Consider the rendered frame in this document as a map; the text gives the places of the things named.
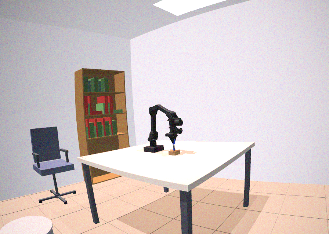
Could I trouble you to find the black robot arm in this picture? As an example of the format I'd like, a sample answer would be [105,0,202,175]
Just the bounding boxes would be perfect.
[148,104,183,147]

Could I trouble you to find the orange square block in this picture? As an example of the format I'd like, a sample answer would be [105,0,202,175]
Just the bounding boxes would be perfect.
[169,150,180,156]

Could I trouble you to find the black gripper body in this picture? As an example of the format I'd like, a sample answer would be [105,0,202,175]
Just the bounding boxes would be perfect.
[165,126,178,136]

